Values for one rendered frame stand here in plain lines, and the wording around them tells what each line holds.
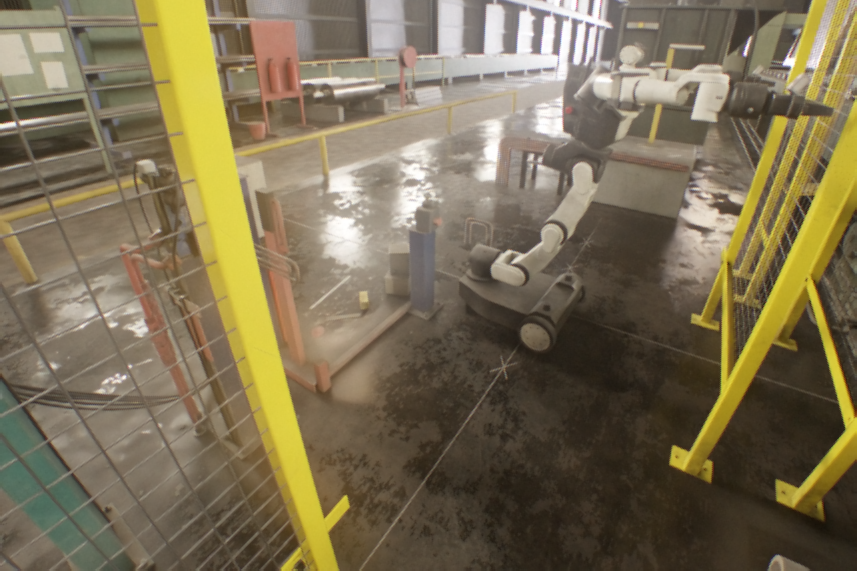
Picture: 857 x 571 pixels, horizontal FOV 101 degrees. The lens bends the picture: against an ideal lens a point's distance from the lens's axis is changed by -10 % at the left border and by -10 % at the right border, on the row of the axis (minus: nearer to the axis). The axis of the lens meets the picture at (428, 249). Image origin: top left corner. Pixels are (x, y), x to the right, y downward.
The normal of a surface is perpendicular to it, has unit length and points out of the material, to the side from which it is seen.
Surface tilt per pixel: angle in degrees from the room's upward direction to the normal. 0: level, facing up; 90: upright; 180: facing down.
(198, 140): 90
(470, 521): 0
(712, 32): 90
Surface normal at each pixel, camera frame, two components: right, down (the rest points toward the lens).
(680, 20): -0.55, 0.39
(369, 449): 0.00, -0.88
